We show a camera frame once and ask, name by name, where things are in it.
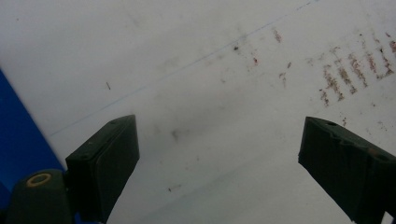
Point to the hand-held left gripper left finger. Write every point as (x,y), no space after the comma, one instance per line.
(102,168)

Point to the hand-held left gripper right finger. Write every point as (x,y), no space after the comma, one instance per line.
(348,168)

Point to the blue carton box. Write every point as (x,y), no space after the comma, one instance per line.
(21,140)

